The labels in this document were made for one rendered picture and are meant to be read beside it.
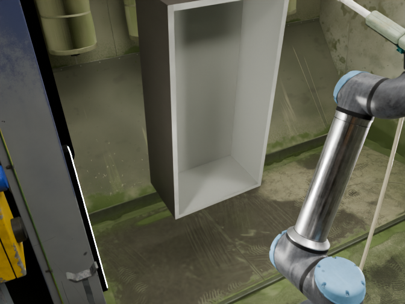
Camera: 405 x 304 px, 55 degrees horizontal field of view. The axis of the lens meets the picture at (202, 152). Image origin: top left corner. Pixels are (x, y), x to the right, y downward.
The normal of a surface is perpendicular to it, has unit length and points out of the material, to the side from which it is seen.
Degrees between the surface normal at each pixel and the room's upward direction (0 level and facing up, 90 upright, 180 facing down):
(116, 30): 90
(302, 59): 57
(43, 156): 90
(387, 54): 90
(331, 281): 5
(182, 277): 0
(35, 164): 90
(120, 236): 0
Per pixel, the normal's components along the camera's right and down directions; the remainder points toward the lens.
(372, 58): -0.89, 0.28
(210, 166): 0.02, -0.79
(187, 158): 0.49, 0.55
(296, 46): 0.33, -0.15
